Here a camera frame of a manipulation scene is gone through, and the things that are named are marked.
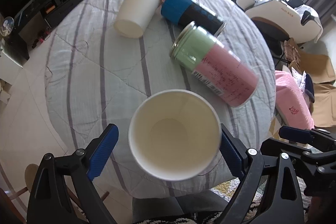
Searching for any pink green glass jar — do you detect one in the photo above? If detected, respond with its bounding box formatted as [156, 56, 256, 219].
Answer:
[170, 22, 259, 107]

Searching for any blue black can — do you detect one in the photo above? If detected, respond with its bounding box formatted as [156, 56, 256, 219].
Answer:
[161, 0, 225, 37]

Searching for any pink towel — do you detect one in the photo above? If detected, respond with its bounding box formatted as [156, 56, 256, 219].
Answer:
[275, 71, 314, 130]

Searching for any white massage chair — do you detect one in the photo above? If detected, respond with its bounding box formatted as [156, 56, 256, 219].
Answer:
[232, 0, 323, 44]

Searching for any white paper cup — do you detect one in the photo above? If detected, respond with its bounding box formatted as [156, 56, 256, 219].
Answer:
[128, 89, 222, 181]
[113, 0, 162, 39]

